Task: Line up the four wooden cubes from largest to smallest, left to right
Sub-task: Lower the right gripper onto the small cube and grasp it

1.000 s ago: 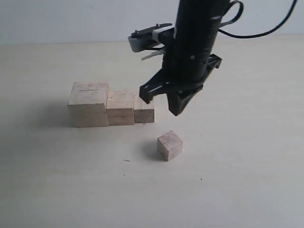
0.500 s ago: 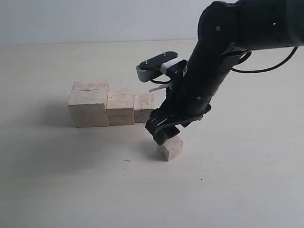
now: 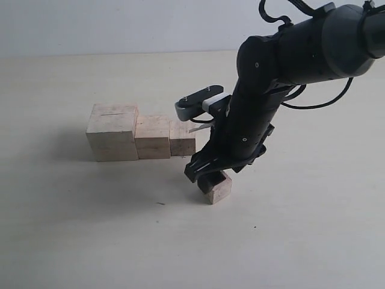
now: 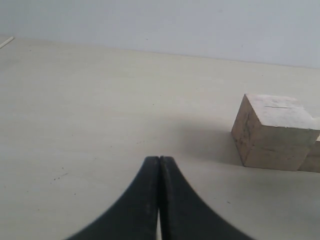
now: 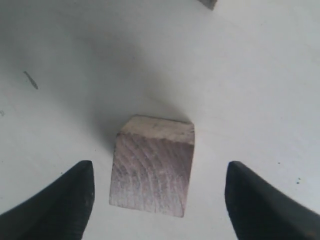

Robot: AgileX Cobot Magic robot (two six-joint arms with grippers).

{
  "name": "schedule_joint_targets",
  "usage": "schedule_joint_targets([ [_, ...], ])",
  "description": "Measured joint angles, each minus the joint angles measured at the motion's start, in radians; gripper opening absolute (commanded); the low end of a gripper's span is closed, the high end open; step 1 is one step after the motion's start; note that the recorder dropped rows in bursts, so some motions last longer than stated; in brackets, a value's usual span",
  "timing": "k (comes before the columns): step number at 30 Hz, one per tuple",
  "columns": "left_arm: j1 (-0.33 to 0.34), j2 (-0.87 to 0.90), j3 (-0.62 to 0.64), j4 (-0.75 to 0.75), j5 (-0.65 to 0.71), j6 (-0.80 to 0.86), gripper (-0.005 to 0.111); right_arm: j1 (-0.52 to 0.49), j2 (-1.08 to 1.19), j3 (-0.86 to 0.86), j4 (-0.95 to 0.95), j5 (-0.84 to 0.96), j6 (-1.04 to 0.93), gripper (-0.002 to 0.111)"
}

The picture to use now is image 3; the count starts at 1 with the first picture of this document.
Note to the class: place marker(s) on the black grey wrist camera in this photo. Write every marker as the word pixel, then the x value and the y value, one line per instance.
pixel 209 100

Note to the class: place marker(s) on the second largest wooden cube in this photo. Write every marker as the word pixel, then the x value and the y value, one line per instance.
pixel 152 137

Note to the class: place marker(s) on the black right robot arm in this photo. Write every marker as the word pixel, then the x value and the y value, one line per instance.
pixel 333 43

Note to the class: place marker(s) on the third largest wooden cube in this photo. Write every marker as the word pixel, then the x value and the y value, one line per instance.
pixel 182 141

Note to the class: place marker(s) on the smallest wooden cube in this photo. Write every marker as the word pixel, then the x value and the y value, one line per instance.
pixel 220 191

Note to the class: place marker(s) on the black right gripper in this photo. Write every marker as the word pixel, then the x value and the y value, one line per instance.
pixel 237 137

